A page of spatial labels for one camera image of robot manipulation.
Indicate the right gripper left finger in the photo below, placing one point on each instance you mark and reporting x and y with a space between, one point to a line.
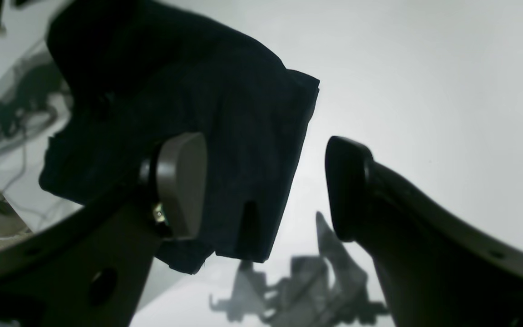
90 269

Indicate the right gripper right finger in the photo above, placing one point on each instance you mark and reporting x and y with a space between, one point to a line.
435 270

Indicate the black t-shirt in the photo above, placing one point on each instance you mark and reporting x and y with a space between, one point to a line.
209 117

